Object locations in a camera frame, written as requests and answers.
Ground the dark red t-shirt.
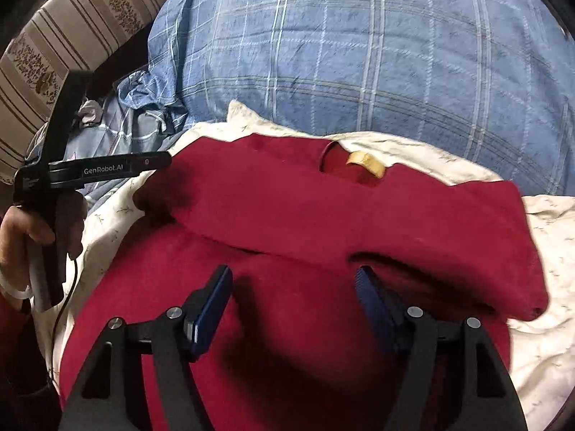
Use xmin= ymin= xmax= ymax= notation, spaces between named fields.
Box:
xmin=60 ymin=134 xmax=549 ymax=430

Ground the person's left hand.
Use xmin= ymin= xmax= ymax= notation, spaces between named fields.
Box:
xmin=1 ymin=192 xmax=88 ymax=310

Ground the pale pink cloth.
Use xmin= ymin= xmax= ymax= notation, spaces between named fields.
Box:
xmin=74 ymin=99 xmax=103 ymax=129

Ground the grey star-print bedsheet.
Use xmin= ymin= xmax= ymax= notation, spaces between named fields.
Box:
xmin=26 ymin=93 xmax=185 ymax=208

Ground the cream leaf-print pillowcase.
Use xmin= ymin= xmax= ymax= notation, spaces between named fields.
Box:
xmin=33 ymin=101 xmax=574 ymax=430

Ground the striped floral headboard cushion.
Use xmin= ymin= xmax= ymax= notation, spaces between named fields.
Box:
xmin=1 ymin=0 xmax=166 ymax=184

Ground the blue plaid quilt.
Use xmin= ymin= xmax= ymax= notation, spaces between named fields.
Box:
xmin=118 ymin=0 xmax=574 ymax=196

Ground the black cable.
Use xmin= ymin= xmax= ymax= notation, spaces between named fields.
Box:
xmin=47 ymin=257 xmax=80 ymax=386

